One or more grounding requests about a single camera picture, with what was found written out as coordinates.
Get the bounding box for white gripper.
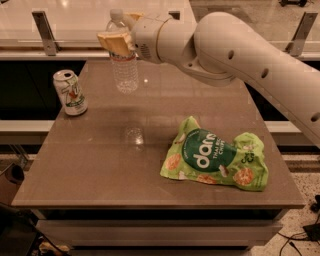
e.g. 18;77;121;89
97;12;172;64

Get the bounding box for clear plastic water bottle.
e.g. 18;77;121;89
106;9;139;94

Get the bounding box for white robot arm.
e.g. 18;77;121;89
97;12;320;147

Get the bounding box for white green 7up can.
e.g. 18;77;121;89
53;69;88;116

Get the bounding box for green chips bag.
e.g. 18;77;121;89
160;116;268;191

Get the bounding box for dark object at left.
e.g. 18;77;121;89
0;163;24;205

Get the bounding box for left metal railing bracket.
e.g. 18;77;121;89
32;11;59;56

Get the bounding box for right metal railing bracket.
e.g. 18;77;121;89
285;12;318;57

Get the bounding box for black cables on floor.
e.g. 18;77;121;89
277;194;320;256

